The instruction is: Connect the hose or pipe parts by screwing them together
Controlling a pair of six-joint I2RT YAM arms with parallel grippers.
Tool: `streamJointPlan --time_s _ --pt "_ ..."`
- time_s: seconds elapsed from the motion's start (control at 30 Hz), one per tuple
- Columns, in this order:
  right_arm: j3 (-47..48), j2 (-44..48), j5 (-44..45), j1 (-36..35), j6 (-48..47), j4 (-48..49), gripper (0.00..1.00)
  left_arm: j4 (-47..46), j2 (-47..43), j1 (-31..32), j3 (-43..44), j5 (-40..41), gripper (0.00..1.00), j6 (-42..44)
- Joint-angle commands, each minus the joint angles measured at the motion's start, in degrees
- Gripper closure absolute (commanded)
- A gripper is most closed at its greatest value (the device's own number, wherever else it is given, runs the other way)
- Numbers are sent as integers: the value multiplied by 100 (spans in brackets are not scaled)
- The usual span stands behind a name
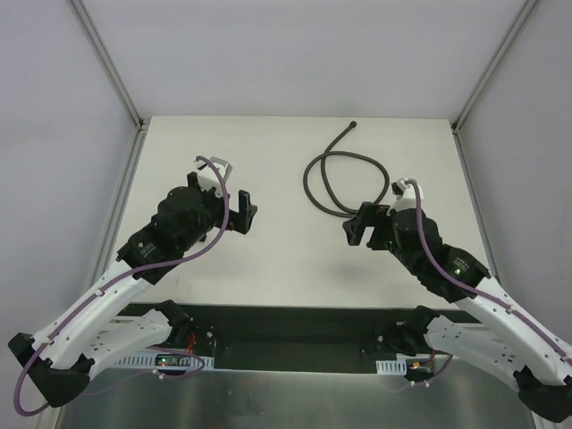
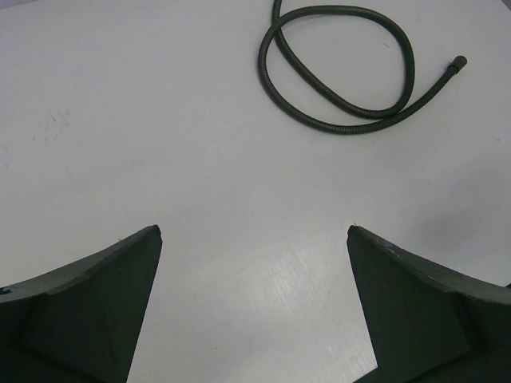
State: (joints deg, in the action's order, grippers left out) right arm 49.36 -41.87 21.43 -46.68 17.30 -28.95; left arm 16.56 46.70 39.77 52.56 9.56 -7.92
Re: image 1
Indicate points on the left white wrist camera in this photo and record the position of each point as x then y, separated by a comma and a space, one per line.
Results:
214, 172

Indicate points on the left aluminium frame post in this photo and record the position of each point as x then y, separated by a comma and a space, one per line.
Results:
106, 62

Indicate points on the right white slotted cable duct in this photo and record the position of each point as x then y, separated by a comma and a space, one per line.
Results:
397, 366

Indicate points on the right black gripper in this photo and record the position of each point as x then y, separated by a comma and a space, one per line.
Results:
375, 228

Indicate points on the white slotted cable duct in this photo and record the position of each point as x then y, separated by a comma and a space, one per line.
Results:
397, 366
156, 360

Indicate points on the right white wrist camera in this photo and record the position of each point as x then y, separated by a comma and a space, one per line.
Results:
408, 194

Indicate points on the left white slotted cable duct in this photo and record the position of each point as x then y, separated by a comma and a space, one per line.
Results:
156, 360

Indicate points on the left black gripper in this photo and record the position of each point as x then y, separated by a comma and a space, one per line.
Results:
233, 214

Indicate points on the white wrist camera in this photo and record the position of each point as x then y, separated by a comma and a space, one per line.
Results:
214, 172
408, 194

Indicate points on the aluminium frame post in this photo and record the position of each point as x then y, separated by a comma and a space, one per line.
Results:
106, 62
510, 36

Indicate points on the right aluminium frame post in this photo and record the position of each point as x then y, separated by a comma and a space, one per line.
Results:
510, 36

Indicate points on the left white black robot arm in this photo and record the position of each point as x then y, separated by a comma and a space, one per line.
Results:
64, 357

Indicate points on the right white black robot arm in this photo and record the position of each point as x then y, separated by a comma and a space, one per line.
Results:
525, 356

